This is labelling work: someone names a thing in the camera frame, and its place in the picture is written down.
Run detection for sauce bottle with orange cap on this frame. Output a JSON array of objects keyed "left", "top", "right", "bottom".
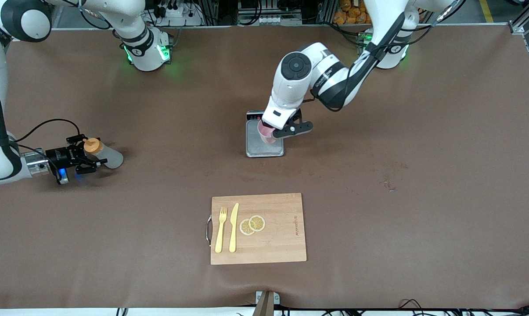
[{"left": 83, "top": 137, "right": 124, "bottom": 169}]

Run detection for pink cup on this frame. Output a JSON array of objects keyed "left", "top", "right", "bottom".
[{"left": 257, "top": 119, "right": 279, "bottom": 144}]

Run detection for silver kitchen scale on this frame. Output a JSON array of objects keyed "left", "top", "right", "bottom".
[{"left": 245, "top": 110, "right": 285, "bottom": 158}]

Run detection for white power strip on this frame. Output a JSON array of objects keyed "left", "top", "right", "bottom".
[
  {"left": 238, "top": 11, "right": 302, "bottom": 26},
  {"left": 157, "top": 0, "right": 203, "bottom": 27}
]

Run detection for orange packaged goods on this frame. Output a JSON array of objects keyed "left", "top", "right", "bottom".
[{"left": 333, "top": 0, "right": 372, "bottom": 25}]

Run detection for wooden cutting board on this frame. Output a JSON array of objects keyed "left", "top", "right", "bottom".
[{"left": 210, "top": 193, "right": 307, "bottom": 266}]

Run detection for yellow plastic knife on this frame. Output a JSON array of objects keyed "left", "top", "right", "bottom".
[{"left": 229, "top": 203, "right": 239, "bottom": 253}]

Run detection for yellow plastic fork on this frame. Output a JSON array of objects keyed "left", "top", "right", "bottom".
[{"left": 215, "top": 207, "right": 227, "bottom": 254}]

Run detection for brown table cover mat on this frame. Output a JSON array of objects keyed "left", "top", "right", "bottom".
[{"left": 0, "top": 24, "right": 529, "bottom": 310}]

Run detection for metal table bracket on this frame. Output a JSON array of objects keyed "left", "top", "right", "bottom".
[{"left": 256, "top": 291, "right": 281, "bottom": 305}]

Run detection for brown mount post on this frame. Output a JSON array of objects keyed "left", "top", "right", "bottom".
[{"left": 252, "top": 291, "right": 276, "bottom": 316}]

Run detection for black looped floor cable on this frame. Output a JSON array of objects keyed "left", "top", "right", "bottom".
[{"left": 396, "top": 298, "right": 529, "bottom": 316}]

